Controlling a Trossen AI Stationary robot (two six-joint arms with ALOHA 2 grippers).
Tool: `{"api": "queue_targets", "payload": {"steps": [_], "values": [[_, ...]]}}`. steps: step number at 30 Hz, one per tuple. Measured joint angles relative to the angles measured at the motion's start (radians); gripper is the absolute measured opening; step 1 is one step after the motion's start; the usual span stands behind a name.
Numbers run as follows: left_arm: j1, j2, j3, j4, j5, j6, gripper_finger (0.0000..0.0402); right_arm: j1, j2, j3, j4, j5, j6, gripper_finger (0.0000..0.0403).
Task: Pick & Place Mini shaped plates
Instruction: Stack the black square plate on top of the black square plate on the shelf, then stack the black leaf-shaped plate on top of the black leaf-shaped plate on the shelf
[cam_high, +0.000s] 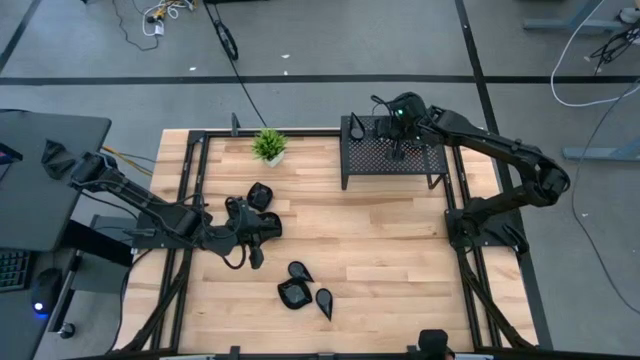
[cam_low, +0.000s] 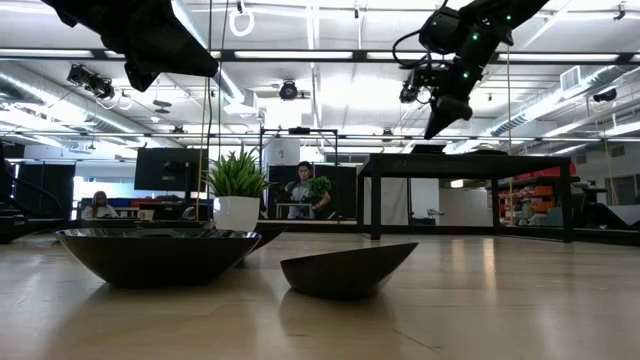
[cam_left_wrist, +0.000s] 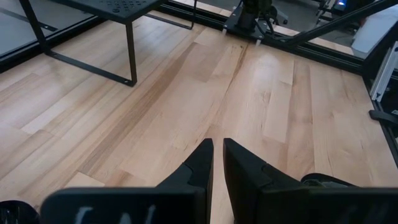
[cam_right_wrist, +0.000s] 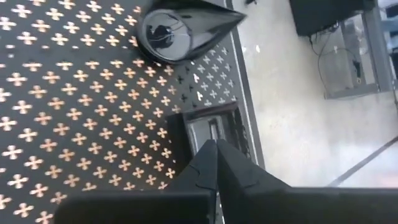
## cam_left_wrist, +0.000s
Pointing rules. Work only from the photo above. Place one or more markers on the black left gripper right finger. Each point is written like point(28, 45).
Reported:
point(258, 193)

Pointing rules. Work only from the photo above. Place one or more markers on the black perforated metal shelf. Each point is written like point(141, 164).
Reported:
point(77, 7)

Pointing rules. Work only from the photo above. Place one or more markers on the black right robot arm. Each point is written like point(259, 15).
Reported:
point(248, 18)

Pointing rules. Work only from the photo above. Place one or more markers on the white box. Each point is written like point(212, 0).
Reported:
point(373, 34)

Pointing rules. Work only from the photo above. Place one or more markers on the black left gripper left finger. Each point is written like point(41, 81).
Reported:
point(186, 193)

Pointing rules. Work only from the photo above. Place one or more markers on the silver aluminium extrusion piece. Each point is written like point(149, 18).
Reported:
point(385, 74)

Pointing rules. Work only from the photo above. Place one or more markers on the black frame foot bracket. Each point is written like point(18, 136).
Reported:
point(384, 116)

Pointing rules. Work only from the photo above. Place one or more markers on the black wavy round mini plate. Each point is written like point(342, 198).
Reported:
point(15, 214)
point(326, 180)

